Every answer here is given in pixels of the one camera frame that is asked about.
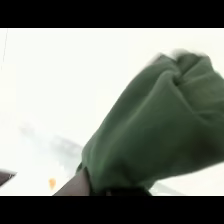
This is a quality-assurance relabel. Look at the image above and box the dark green shirt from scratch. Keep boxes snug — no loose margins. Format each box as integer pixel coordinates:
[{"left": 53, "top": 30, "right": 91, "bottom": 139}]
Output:
[{"left": 75, "top": 49, "right": 224, "bottom": 197}]

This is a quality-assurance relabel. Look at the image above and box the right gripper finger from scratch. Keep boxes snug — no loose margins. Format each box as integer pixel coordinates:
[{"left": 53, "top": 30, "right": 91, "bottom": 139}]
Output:
[{"left": 53, "top": 167, "right": 92, "bottom": 197}]

